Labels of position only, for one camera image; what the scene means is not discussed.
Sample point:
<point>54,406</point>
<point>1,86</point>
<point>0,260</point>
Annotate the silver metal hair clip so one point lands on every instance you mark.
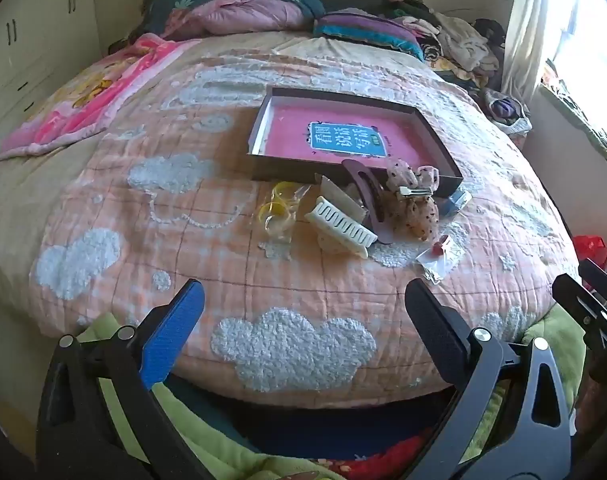
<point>416,191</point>

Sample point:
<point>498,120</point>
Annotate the green cloth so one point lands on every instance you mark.
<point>223,455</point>

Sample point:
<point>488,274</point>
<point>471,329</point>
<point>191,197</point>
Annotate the pile of clothes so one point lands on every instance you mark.
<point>458,45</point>

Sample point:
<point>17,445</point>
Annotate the yellow clear hair clips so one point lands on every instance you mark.
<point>276,208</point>

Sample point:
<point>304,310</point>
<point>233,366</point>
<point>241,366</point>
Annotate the purple teal striped pillow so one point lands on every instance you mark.
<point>368,32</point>

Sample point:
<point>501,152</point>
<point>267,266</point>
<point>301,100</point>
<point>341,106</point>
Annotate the maroon hair claw clip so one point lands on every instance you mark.
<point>366,185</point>

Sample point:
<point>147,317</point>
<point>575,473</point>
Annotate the pink cartoon blanket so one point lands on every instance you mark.
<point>83,105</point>

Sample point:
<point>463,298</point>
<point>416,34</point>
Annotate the clear packet with red earrings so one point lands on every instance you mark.
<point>441,255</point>

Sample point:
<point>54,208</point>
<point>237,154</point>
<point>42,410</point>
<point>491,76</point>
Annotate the cream wardrobe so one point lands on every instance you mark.
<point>38,35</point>

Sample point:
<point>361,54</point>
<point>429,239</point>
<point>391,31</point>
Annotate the window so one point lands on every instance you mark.
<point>588,50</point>

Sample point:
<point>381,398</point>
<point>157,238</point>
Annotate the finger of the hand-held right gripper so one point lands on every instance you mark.
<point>581,305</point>
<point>603,280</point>

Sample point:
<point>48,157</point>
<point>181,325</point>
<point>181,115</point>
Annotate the clear packet with blue item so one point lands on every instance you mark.
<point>456,203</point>

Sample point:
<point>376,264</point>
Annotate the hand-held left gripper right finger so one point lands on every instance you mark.
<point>436,327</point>

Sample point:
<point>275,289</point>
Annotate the pink book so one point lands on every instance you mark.
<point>288,132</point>

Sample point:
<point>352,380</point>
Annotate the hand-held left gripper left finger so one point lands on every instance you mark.
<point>176,330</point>

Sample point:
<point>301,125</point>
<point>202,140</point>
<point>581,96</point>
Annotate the peach cloud quilt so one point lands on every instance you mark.
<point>183,260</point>

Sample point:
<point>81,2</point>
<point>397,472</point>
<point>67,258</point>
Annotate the shallow cardboard box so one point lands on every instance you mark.
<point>353,100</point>

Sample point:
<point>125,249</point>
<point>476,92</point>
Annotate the white bag with clothes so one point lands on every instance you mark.
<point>508,112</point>

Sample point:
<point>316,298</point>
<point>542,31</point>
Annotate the white curtain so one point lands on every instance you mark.
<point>526,25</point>

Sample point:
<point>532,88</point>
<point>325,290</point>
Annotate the white hair claw clip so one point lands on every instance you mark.
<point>333,220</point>

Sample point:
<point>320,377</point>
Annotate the pink and dark floral duvet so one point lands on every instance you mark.
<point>243,15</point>

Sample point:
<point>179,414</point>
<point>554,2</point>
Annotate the white card packet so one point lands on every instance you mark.
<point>333,190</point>

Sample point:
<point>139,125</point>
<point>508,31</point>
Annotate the red plastic bag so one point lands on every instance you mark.
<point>591,249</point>

